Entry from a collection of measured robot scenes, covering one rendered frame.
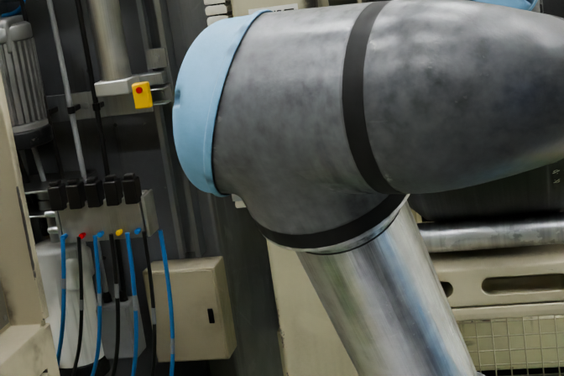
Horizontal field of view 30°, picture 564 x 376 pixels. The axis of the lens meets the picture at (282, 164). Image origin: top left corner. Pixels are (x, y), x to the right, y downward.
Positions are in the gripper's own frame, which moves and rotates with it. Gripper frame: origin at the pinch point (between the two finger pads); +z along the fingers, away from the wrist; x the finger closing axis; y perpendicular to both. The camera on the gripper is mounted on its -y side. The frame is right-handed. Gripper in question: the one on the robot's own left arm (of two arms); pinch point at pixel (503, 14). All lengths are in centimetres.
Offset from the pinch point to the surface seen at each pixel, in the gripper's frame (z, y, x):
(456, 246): 18.5, -31.5, 9.7
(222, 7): 22.3, 6.7, 41.1
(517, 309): 17.3, -40.9, 2.1
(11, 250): -6, -23, 66
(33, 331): -7, -34, 64
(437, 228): 18.7, -28.8, 12.2
